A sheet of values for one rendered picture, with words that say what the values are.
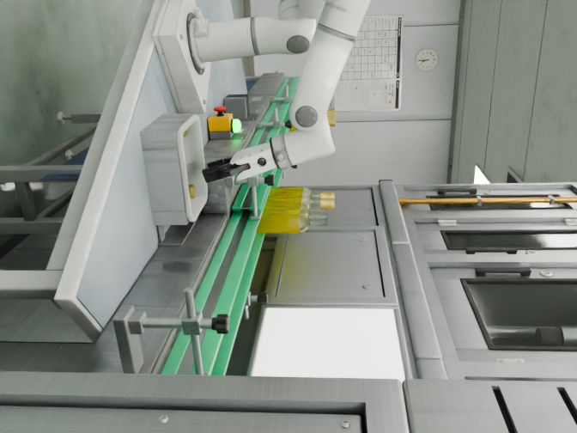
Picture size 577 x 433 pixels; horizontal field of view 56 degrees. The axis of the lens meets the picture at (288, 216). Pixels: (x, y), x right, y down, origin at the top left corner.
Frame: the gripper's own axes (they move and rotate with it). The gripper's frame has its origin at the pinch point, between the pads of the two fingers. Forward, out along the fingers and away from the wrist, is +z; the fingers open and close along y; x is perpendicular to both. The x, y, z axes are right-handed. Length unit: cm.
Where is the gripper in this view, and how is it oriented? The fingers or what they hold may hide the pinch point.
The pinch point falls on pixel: (214, 170)
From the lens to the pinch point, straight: 127.5
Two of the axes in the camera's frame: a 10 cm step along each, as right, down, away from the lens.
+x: -3.0, -9.0, -3.3
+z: -9.5, 2.5, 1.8
